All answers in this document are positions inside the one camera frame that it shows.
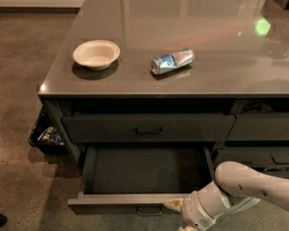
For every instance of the grey counter cabinet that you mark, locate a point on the grey counter cabinet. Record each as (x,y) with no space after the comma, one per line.
(241,65)

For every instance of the white paper bowl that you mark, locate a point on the white paper bowl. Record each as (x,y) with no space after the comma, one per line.
(96,54)

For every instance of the white tan gripper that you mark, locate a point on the white tan gripper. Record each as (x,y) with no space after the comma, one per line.
(193,212)

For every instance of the crushed blue silver can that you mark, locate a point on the crushed blue silver can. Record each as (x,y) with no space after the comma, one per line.
(172,61)

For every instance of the black bin with trash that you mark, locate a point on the black bin with trash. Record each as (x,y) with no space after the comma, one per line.
(45,137)

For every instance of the grey drawer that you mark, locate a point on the grey drawer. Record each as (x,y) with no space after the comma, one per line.
(278,172)
(147,127)
(273,157)
(267,127)
(138,180)

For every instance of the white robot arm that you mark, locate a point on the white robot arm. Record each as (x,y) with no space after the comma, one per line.
(235,188)

